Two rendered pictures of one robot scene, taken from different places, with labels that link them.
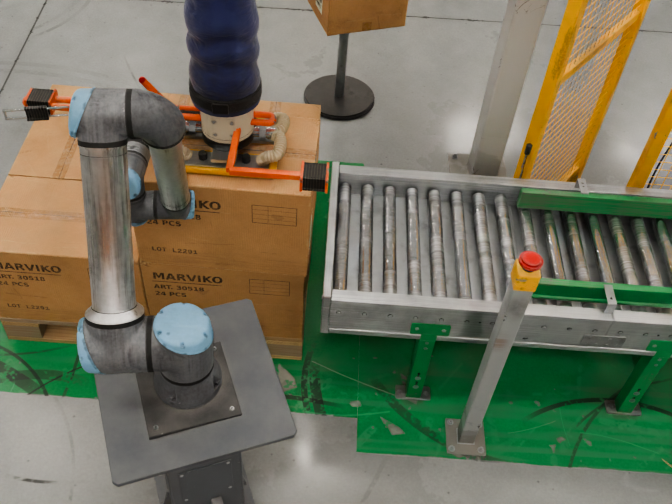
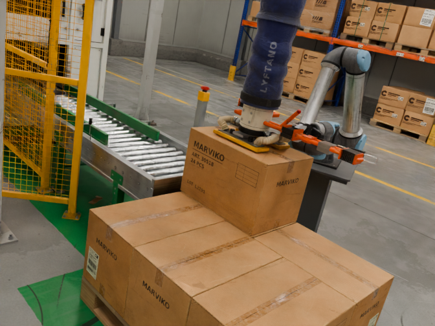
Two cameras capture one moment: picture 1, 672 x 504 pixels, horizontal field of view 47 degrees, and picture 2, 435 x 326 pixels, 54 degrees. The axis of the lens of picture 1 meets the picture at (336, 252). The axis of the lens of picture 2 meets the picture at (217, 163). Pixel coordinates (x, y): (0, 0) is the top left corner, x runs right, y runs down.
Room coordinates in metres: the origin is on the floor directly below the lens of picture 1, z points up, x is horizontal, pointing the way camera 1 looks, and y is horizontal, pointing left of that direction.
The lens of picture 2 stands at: (3.79, 1.87, 1.57)
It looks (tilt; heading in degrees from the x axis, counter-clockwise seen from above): 19 degrees down; 223
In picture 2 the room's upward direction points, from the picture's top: 11 degrees clockwise
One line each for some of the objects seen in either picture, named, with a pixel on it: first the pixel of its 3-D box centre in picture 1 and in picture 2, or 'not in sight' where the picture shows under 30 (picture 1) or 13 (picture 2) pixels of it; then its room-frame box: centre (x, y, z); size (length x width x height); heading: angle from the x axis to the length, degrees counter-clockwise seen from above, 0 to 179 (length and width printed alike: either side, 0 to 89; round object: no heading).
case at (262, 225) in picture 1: (229, 190); (243, 174); (1.99, 0.40, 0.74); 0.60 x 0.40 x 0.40; 90
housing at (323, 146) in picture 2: not in sight; (326, 147); (1.98, 0.86, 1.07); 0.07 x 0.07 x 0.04; 1
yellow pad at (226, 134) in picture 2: not in sight; (241, 137); (2.08, 0.39, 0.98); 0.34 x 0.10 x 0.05; 91
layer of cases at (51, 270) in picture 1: (170, 204); (232, 275); (2.29, 0.71, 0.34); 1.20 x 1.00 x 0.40; 91
